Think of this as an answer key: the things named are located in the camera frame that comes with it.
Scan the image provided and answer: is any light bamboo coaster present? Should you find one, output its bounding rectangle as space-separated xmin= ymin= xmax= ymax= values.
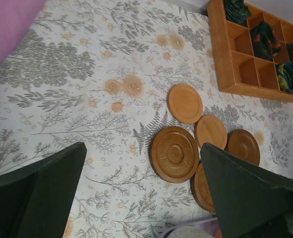
xmin=194 ymin=115 xmax=228 ymax=149
xmin=167 ymin=84 xmax=203 ymax=124

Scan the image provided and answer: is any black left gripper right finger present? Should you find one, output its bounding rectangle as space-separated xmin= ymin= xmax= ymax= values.
xmin=200 ymin=143 xmax=293 ymax=238

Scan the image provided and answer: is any dark wooden grooved coaster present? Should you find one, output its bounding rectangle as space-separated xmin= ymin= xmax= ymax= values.
xmin=226 ymin=129 xmax=260 ymax=166
xmin=149 ymin=126 xmax=199 ymax=183
xmin=190 ymin=162 xmax=216 ymax=212

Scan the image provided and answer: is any white floral tablecloth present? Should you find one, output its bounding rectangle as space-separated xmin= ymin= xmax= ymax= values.
xmin=0 ymin=0 xmax=293 ymax=238

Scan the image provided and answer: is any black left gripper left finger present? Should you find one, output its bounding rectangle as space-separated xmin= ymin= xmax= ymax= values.
xmin=0 ymin=142 xmax=87 ymax=238

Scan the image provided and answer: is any orange wooden compartment tray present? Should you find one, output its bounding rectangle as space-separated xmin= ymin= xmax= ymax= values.
xmin=207 ymin=0 xmax=293 ymax=103

